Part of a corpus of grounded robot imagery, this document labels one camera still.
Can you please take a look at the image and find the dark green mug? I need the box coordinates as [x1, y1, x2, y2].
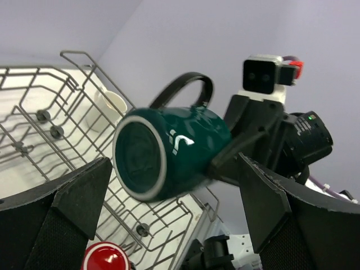
[112, 72, 232, 203]

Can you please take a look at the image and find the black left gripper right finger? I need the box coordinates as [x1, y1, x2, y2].
[237, 155, 359, 269]

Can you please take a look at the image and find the red mug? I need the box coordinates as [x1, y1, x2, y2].
[81, 241, 134, 270]

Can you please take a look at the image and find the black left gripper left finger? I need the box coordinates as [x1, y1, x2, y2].
[1, 157, 113, 269]

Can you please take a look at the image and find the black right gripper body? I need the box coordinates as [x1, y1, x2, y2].
[223, 94, 294, 174]

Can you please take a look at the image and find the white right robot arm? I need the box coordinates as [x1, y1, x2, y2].
[181, 95, 359, 269]

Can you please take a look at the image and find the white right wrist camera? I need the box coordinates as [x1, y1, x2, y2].
[237, 55, 304, 104]

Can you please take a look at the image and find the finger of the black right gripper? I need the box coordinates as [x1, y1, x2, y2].
[207, 132, 264, 186]

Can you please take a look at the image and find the white faceted ceramic mug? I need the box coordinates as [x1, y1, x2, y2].
[85, 88, 128, 132]

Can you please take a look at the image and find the grey wire dish rack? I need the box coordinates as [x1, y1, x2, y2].
[1, 50, 221, 269]

